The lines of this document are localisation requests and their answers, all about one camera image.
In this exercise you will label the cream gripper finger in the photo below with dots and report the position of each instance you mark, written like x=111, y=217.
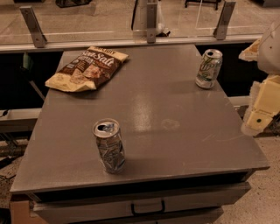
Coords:
x=264, y=105
x=251, y=52

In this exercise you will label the silver redbull can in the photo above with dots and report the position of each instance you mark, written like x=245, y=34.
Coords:
x=107, y=133

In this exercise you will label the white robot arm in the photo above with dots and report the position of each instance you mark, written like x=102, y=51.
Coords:
x=268, y=59

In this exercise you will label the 7up soda can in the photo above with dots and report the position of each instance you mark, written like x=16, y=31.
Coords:
x=209, y=68

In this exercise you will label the sea salt chips bag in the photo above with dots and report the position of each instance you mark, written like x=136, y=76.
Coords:
x=88, y=71

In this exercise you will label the right metal rail bracket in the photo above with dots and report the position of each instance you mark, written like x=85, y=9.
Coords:
x=221, y=29

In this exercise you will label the metal rail bracket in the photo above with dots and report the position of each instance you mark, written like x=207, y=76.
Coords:
x=37, y=36
x=151, y=21
x=221, y=29

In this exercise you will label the horizontal metal rail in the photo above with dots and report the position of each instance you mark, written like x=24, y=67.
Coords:
x=77, y=45

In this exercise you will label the grey drawer with black handle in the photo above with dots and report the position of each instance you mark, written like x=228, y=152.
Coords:
x=198, y=205

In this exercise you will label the middle metal rail bracket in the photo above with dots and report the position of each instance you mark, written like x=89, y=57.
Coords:
x=151, y=21

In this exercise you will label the left metal rail bracket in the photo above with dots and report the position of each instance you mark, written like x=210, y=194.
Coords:
x=37, y=36

